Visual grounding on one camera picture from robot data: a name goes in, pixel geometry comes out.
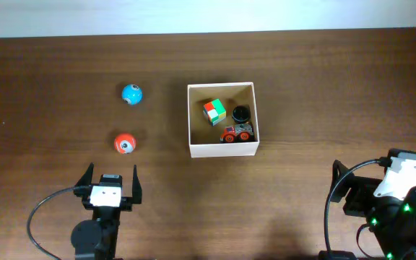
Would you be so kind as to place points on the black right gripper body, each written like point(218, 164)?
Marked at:
point(354, 195)

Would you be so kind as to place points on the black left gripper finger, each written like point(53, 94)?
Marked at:
point(136, 188)
point(85, 182)

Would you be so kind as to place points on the orange eyeball ball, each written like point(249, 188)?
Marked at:
point(125, 143)

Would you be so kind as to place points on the red grey toy truck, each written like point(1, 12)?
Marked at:
point(242, 132)

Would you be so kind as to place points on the black round cap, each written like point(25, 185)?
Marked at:
point(241, 114)

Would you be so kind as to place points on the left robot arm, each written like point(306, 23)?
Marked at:
point(96, 238)

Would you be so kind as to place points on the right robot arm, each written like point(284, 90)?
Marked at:
point(395, 226)

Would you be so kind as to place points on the pink cardboard box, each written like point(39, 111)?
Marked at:
point(204, 138)

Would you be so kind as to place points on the blue eyeball ball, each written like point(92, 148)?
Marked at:
point(132, 94)

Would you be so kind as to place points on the colourful puzzle cube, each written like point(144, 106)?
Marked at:
point(214, 111)

